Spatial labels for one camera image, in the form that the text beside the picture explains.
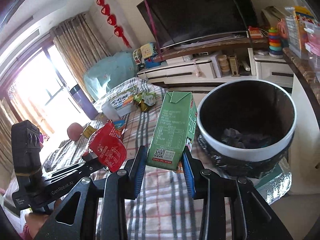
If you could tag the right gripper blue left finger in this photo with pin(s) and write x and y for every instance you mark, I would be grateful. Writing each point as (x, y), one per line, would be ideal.
(135, 168)

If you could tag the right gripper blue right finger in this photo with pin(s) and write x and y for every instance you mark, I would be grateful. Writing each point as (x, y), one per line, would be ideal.
(192, 173)

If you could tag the red snack bag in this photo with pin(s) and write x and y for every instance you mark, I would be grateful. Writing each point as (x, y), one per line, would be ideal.
(107, 145)

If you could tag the green drink carton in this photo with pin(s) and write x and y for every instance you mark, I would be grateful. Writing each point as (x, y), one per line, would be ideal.
(175, 130)

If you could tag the yellow snack wrapper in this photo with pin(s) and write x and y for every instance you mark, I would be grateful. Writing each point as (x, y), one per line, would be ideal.
(88, 131)

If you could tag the white foam block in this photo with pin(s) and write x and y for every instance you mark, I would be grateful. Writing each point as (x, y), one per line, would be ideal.
(110, 112)

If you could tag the black white trash bin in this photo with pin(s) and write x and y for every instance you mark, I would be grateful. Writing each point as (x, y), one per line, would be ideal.
(246, 127)

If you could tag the person's left hand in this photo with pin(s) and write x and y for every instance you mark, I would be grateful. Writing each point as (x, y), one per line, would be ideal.
(33, 223)

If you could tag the plaid checkered blanket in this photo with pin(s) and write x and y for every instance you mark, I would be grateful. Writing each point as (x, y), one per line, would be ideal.
(163, 209)

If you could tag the children's picture book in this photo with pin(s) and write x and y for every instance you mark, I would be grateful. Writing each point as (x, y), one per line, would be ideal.
(122, 101)

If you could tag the green snack wrapper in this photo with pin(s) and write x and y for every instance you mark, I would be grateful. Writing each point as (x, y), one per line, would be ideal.
(145, 100)

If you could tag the red peach fruit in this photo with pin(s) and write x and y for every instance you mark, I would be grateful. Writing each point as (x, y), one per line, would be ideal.
(74, 131)

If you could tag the white tv cabinet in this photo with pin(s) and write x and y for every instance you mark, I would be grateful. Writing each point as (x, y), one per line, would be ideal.
(207, 71)

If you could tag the purple thermos bottle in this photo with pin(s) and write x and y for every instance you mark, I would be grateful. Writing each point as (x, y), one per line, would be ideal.
(83, 101)

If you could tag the teal floral covered furniture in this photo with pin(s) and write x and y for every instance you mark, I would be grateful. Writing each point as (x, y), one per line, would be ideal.
(108, 73)

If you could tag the yellow toy telephone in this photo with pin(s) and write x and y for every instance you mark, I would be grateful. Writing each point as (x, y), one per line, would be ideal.
(148, 50)

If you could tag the beige window curtain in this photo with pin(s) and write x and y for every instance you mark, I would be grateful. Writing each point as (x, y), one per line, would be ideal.
(80, 44)

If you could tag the brown marble side counter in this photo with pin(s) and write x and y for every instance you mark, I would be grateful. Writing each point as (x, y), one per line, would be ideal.
(305, 75)

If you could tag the left red heart garland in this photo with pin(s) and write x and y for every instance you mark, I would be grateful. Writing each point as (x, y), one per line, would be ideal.
(112, 20)

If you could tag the large black television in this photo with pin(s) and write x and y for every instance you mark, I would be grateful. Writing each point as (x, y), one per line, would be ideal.
(177, 21)

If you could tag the pink plastic storage box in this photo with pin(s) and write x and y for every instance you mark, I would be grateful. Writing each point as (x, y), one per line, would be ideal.
(313, 44)

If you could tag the rainbow stacking ring toy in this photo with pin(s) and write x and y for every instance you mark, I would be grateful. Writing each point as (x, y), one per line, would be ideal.
(275, 47)

